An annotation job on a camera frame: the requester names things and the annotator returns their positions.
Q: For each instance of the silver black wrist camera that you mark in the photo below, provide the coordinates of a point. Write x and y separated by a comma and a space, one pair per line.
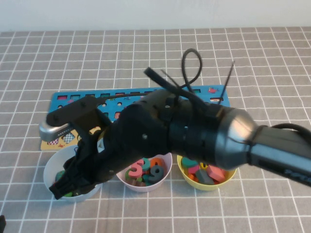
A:
73, 109

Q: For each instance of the pale pink plastic bowl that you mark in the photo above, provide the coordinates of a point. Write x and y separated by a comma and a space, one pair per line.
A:
167, 162

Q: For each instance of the colourful wooden number puzzle board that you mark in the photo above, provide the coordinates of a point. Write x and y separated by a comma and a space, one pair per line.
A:
65, 99

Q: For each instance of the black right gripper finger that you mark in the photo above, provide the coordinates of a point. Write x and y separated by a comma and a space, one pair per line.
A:
64, 187
85, 187

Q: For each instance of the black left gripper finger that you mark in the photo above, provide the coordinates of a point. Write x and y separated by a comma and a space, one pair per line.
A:
2, 222

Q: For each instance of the teal wooden number piece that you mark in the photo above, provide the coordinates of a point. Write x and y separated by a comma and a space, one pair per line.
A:
146, 164

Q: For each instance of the salmon pink wooden shape piece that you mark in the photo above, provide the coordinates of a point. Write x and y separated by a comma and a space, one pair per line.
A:
215, 172

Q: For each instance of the teal wooden heart piece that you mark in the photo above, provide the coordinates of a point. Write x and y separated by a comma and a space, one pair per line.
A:
189, 162

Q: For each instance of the grey wooden trapezoid piece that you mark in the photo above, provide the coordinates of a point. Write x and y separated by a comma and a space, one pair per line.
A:
204, 177

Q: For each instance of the pink wooden number five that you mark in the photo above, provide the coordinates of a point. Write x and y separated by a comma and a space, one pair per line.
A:
136, 168

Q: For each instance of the yellow wooden plus piece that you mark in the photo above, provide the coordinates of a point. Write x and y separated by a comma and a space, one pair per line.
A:
203, 166

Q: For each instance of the brown wooden number piece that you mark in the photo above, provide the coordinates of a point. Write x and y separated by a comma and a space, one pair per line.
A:
134, 182

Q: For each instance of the light blue plastic bowl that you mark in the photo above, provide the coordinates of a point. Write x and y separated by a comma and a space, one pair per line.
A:
52, 165

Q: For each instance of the orange wooden shape piece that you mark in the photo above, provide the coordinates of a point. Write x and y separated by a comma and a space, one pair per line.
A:
192, 177

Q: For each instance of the grey checked tablecloth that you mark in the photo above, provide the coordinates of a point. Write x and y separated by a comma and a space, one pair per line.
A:
73, 60

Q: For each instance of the magenta wooden shape piece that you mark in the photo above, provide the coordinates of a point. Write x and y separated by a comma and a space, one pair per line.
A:
193, 170

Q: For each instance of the yellow plastic bowl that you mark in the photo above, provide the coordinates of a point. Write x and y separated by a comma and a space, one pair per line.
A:
230, 177

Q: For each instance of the green wooden number piece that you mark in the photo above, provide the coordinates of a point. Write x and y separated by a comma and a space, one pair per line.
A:
128, 174

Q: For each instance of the bright green wooden fish piece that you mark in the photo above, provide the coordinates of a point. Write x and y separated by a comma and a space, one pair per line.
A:
68, 194

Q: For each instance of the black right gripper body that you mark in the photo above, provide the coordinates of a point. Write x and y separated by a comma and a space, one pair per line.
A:
131, 136

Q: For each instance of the dark grey wooden number nine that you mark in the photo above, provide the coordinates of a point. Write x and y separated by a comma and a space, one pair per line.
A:
155, 174

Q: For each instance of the thin black zip tie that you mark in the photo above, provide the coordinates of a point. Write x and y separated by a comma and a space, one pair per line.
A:
228, 77

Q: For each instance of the orange wooden number zero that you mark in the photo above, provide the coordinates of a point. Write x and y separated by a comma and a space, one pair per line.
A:
156, 163

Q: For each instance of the teal green wooden fish piece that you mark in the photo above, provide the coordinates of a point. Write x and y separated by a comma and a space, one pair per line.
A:
60, 175

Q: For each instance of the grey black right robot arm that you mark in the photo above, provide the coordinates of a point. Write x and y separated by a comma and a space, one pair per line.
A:
230, 136

